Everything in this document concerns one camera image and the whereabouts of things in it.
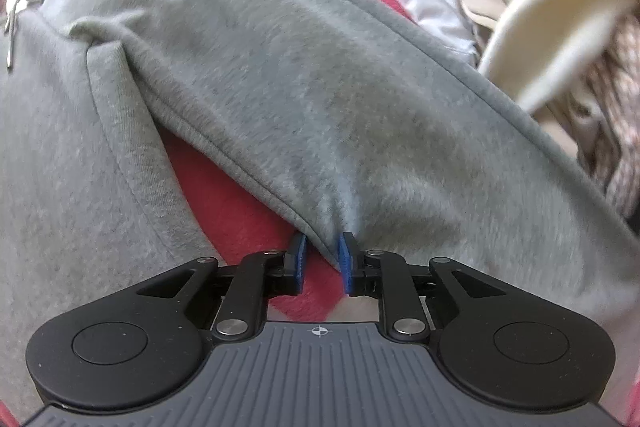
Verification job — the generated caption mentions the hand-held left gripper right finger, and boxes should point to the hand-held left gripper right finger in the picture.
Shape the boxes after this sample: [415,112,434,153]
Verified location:
[338,231,506,342]

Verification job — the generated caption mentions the grey sweatpants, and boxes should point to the grey sweatpants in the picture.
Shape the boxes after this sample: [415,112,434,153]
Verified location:
[0,0,640,413]

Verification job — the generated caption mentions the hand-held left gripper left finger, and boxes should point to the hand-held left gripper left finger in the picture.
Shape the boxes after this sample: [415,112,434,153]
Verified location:
[137,232,308,342]

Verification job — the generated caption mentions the pink floral blanket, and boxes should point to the pink floral blanket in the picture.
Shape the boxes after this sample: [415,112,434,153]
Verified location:
[0,0,640,427]

